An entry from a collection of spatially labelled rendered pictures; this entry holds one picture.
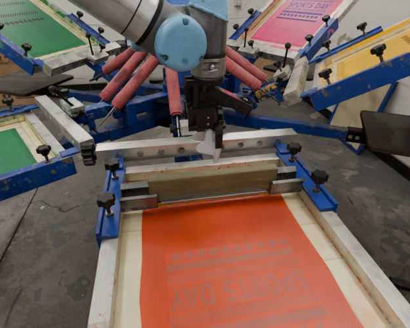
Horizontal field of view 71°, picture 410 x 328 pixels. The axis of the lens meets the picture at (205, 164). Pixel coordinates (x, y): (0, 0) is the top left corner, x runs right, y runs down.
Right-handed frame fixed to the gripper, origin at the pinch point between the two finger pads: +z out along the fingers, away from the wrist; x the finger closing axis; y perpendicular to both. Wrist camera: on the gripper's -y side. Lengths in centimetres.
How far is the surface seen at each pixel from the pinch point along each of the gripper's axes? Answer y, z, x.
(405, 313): -26.7, 12.7, 40.2
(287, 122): -47, 20, -55
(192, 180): 6.3, 7.2, 0.9
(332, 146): -168, 112, -175
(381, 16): -201, -8, -202
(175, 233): 12.1, 16.5, 9.9
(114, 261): 25.7, 13.0, 19.1
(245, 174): -8.4, 6.8, 1.0
